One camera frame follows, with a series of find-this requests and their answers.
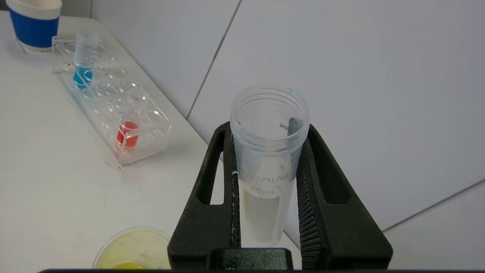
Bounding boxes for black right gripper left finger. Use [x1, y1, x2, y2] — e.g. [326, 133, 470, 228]
[167, 121, 241, 270]

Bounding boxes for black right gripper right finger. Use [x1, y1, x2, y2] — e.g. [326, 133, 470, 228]
[296, 124, 393, 270]

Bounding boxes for test tube with yellow pigment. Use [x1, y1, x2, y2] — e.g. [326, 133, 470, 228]
[230, 84, 310, 244]

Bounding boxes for clear glass beaker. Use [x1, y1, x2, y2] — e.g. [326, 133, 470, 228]
[92, 227, 173, 270]

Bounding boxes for clear acrylic test tube rack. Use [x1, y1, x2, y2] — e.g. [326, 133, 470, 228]
[51, 32, 173, 166]

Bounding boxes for test tube with red liquid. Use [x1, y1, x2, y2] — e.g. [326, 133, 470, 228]
[116, 88, 150, 150]

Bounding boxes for test tube with blue liquid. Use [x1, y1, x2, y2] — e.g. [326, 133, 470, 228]
[73, 32, 100, 90]

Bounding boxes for blue white paper cup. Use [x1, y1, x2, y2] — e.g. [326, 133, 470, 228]
[6, 0, 63, 52]

